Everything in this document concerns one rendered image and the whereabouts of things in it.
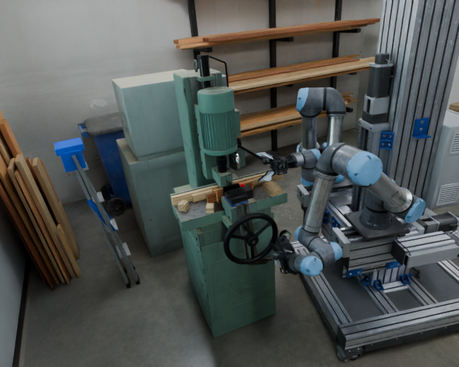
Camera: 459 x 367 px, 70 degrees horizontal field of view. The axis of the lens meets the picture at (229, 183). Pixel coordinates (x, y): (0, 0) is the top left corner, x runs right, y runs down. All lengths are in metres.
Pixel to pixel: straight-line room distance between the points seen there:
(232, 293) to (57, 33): 2.87
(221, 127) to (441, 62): 1.03
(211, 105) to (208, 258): 0.80
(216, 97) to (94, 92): 2.40
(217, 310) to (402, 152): 1.35
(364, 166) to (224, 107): 0.70
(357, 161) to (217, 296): 1.18
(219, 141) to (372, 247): 0.92
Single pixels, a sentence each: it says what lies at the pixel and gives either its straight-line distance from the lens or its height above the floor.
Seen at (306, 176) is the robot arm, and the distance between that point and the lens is 1.79.
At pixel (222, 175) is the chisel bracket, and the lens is 1.74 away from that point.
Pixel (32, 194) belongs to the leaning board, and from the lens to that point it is 2.64.
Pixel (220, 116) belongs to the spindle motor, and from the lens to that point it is 1.59.
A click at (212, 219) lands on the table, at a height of 0.87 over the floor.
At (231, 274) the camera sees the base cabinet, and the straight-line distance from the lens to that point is 1.96.
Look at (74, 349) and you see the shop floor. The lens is 2.50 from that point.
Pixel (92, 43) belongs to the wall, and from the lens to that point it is 3.77.
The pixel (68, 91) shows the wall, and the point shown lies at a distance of 3.80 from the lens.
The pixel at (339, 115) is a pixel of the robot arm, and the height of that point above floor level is 1.30.
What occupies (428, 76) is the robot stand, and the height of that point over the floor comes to 1.47.
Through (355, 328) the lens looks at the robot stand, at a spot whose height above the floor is 0.23.
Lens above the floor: 1.80
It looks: 27 degrees down
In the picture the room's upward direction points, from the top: 5 degrees counter-clockwise
